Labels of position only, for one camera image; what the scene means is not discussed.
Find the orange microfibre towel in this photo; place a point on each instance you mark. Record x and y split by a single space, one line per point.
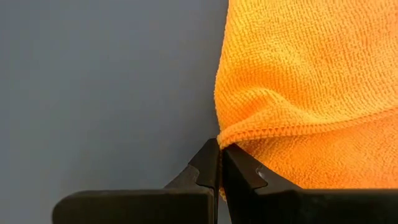
311 77

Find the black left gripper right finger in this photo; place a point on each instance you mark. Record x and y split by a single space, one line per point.
280 207

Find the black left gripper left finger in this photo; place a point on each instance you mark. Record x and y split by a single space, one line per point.
140 207

